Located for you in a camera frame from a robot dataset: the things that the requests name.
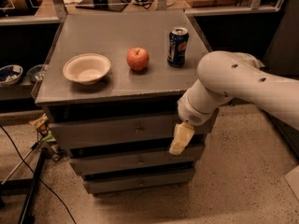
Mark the grey top drawer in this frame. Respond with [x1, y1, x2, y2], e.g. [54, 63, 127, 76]
[49, 107, 220, 150]

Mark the black metal stand leg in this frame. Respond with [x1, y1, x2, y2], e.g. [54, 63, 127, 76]
[18, 152, 45, 224]

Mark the blue pepsi can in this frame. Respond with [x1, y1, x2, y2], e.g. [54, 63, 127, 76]
[167, 27, 189, 67]

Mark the crumpled snack bag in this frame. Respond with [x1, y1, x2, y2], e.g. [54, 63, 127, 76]
[29, 114, 61, 161]

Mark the grey drawer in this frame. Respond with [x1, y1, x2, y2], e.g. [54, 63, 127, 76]
[69, 143, 205, 175]
[49, 107, 220, 150]
[83, 168, 195, 194]

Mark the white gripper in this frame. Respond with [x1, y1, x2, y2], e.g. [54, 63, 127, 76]
[169, 95, 219, 155]

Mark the grey middle drawer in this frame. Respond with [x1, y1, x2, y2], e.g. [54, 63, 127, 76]
[69, 143, 205, 175]

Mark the grey bottom drawer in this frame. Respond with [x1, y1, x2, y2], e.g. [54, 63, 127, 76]
[83, 168, 195, 194]

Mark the grey drawer cabinet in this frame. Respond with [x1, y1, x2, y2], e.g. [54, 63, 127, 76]
[36, 10, 214, 182]

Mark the white paper bowl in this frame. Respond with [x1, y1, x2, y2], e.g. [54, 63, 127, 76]
[63, 53, 111, 85]

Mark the small grey bowl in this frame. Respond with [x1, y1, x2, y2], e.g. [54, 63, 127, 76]
[26, 64, 48, 83]

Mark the black monitor stand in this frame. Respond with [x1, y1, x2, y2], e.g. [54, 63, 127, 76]
[76, 0, 127, 12]

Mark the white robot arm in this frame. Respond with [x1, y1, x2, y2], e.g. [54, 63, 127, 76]
[169, 51, 299, 155]

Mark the red apple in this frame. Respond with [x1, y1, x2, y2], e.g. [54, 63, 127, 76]
[126, 47, 150, 71]

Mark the black floor cable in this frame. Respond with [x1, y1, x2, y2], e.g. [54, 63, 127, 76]
[0, 124, 78, 224]

